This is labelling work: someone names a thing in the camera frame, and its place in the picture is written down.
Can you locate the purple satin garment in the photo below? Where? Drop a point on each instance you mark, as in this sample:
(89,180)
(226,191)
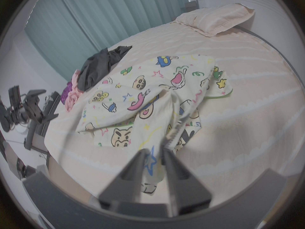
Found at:
(65,92)

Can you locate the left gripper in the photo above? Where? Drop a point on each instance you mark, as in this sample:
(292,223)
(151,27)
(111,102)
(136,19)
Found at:
(33,108)

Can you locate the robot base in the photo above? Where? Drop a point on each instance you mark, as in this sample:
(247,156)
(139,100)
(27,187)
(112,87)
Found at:
(10,156)

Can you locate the blue-green curtain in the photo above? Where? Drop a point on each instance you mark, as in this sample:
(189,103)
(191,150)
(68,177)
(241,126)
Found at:
(131,8)
(52,44)

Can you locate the grey bedside table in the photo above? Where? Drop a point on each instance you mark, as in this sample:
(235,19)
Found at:
(190,6)

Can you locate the bed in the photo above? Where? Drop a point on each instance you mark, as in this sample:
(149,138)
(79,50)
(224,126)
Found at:
(250,104)

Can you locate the pale pink striped pillow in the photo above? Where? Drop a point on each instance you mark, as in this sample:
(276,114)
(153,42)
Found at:
(214,18)

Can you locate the white printed pyjama top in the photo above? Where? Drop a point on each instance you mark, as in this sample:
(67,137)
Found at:
(143,92)

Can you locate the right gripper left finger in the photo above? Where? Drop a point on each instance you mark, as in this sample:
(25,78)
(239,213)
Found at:
(124,187)

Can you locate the black garment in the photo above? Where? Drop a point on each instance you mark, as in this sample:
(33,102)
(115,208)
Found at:
(97,68)

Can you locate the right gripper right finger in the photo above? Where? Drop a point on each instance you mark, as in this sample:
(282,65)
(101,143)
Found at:
(188,189)

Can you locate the pink garment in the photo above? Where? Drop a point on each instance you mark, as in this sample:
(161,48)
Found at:
(72,99)

